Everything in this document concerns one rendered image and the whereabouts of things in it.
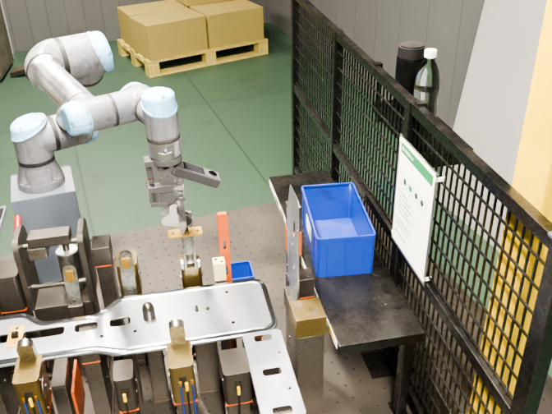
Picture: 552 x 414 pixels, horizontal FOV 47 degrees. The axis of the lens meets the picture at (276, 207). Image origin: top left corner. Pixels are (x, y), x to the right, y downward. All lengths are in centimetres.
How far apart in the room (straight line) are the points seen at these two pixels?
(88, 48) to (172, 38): 480
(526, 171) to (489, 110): 268
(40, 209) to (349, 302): 107
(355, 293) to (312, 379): 26
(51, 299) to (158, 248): 72
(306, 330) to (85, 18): 661
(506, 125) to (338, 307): 227
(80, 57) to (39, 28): 610
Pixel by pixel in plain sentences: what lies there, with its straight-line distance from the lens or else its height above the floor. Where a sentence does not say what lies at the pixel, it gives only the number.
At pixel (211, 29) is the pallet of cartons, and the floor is 37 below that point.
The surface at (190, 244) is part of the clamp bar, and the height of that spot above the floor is 112.
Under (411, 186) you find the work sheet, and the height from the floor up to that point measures 136.
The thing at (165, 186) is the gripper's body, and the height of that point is 141.
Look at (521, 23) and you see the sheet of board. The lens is 371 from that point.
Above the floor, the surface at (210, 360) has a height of 83.
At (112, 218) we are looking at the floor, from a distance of 418.
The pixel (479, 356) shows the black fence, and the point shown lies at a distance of 143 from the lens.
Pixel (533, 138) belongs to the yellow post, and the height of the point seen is 165.
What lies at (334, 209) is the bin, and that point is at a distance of 203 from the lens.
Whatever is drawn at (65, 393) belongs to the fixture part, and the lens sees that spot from 183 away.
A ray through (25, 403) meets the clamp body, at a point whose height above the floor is 99.
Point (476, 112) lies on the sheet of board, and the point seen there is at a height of 66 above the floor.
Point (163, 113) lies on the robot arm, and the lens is 141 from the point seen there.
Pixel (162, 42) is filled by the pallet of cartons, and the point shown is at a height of 33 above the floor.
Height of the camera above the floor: 211
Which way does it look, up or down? 31 degrees down
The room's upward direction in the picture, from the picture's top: 1 degrees counter-clockwise
